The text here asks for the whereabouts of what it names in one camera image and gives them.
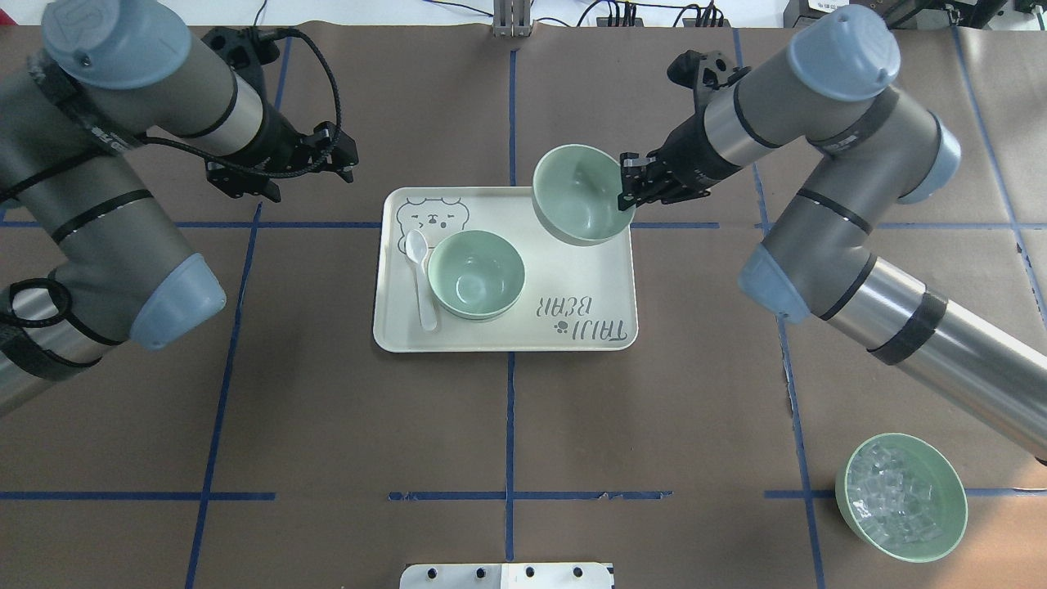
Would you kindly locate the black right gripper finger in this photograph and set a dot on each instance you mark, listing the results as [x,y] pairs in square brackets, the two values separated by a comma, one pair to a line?
[641,179]

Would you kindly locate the black power strip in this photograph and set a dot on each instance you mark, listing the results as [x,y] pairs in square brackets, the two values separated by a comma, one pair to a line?
[673,19]

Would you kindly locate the green bowl with ice cubes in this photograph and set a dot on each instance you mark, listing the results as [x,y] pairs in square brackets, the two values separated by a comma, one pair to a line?
[900,495]

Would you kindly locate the grey aluminium post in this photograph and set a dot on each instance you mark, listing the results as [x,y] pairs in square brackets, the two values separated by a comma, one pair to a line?
[512,18]

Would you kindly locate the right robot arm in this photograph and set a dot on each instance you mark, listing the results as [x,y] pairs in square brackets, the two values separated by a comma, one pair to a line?
[833,86]

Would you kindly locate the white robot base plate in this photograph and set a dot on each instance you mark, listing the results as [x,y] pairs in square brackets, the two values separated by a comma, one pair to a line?
[509,575]

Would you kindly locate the white plastic spoon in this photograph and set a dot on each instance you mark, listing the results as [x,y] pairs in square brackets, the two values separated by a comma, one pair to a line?
[417,250]

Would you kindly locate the cream bear tray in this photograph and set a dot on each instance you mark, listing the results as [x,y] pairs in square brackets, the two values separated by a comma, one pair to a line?
[575,298]

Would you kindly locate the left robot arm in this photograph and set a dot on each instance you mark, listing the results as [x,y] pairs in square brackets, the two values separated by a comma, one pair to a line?
[111,77]

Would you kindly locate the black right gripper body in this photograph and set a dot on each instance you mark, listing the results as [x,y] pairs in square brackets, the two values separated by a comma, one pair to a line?
[685,155]

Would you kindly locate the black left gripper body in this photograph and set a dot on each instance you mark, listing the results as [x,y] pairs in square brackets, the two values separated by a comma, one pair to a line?
[280,141]

